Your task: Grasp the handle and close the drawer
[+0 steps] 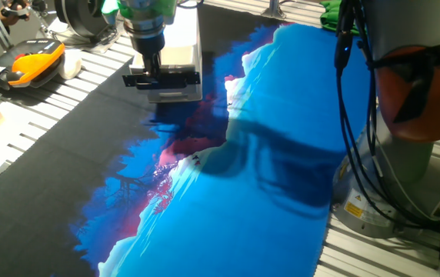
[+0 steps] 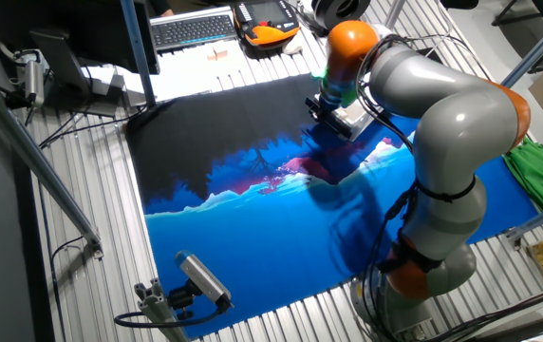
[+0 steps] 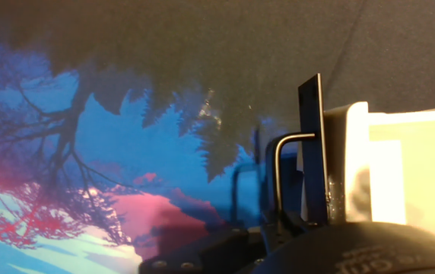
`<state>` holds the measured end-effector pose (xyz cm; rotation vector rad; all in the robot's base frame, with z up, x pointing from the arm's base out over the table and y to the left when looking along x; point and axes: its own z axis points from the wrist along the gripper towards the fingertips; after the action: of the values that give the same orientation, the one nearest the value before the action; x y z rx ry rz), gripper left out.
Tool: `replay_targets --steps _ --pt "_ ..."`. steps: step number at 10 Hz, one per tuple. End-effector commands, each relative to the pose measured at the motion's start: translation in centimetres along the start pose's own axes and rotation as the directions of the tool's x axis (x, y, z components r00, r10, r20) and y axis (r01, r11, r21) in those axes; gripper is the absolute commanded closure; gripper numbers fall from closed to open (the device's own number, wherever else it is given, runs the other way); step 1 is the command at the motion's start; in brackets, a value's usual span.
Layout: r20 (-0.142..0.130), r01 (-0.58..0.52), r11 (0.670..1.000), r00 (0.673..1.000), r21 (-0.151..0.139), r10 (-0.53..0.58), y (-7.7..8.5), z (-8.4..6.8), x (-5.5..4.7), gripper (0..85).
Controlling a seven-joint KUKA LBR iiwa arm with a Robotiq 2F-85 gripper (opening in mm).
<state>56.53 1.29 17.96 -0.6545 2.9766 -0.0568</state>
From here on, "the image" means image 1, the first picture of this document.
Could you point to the green cloth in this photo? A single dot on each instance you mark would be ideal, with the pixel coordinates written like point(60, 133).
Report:
point(329, 17)

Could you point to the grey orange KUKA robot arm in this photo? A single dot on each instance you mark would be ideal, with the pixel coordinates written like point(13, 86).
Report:
point(408, 23)

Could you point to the metal post with base bracket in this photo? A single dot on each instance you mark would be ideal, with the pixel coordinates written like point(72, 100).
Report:
point(274, 7)

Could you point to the person's left hand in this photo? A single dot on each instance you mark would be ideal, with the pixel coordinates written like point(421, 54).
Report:
point(12, 15)

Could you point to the white plastic drawer cabinet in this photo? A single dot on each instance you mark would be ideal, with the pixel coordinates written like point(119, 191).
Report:
point(181, 38)

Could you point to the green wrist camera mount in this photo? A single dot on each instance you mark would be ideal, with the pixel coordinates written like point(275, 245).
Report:
point(170, 7)

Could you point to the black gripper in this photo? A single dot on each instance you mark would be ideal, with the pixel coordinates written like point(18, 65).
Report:
point(148, 44)

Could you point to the black round speaker object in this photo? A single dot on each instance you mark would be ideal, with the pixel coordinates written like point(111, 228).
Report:
point(77, 15)

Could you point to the grey flat base plate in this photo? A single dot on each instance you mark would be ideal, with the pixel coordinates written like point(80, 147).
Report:
point(101, 44)

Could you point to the orange black teach pendant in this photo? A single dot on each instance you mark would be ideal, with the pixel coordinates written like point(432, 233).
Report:
point(31, 65)

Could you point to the blue black printed mat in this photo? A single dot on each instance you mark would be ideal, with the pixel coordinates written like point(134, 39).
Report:
point(243, 231)

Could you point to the black handheld controller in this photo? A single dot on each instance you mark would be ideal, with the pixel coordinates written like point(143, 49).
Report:
point(16, 7)

